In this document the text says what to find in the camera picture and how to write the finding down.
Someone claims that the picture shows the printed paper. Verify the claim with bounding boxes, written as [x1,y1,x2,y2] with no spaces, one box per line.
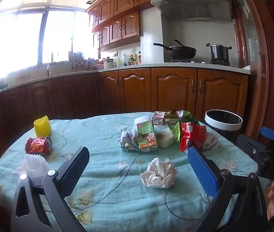
[119,128,141,152]

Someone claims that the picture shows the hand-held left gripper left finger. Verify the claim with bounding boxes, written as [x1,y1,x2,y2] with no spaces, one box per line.
[11,146,90,232]

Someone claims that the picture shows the kitchen window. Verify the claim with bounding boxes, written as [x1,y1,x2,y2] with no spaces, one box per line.
[0,10,96,78]

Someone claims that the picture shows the wooden lower cabinets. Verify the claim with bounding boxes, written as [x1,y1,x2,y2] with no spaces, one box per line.
[0,68,248,170]

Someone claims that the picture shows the grey kitchen countertop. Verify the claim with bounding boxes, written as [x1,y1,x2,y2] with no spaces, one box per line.
[0,61,251,96]

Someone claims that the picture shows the red snack bag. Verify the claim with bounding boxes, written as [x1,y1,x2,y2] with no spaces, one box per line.
[179,122,207,152]

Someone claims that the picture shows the green milk carton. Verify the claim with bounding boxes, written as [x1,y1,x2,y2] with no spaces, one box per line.
[137,121,158,153]

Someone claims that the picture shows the black wok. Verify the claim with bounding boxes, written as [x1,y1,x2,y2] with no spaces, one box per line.
[153,39,197,60]

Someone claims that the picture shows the wooden door frame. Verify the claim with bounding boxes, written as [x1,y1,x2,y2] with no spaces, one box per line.
[229,0,274,145]

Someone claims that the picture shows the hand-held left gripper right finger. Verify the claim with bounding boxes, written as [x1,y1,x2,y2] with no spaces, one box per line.
[187,146,269,232]

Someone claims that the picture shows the wooden cabinets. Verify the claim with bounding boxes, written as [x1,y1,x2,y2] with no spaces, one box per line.
[87,0,227,52]
[0,68,248,170]

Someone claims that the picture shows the wooden upper cabinets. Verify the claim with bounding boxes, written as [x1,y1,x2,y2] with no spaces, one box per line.
[87,0,227,52]

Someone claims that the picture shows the row of condiment bottles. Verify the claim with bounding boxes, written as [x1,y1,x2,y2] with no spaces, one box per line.
[127,51,142,66]

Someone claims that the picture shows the yellow-green snack bag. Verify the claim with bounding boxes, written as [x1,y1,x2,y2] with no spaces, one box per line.
[164,111,183,143]

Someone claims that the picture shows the yellow foam fruit net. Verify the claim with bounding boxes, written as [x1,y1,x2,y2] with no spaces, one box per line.
[33,115,52,138]

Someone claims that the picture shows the white paper cup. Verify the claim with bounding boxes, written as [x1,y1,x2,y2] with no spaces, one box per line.
[201,132,219,151]

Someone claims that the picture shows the gas stove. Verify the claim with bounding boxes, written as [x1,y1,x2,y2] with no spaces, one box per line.
[170,58,231,66]

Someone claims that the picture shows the steel range hood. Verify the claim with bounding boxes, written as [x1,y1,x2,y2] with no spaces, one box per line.
[151,0,232,23]

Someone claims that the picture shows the sink faucet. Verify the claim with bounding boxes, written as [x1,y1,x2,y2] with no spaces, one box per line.
[45,55,53,77]

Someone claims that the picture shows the small maroon drink carton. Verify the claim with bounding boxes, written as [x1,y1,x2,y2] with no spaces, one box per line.
[152,111,166,125]

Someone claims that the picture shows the white paper ball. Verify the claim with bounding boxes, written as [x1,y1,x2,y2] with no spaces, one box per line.
[140,158,178,189]

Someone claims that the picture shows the white-rimmed trash bin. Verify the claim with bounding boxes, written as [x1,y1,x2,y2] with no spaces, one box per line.
[204,109,243,145]

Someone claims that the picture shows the red drink can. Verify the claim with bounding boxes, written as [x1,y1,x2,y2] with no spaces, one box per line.
[25,136,53,155]

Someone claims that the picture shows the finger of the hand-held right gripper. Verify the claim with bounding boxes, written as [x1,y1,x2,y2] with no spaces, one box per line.
[260,126,274,143]

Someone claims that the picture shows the white foam fruit net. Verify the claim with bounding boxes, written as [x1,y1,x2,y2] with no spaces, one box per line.
[21,153,49,177]

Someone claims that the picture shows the white rice cooker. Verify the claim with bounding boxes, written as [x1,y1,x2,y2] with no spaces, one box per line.
[103,57,116,69]

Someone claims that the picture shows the knife block with utensils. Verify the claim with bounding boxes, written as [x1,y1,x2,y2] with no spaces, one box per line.
[68,51,85,71]

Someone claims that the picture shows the teal floral tablecloth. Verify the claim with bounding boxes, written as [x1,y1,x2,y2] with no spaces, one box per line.
[0,112,270,232]

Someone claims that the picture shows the steel stock pot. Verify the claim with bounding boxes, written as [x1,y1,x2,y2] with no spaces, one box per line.
[206,43,232,61]

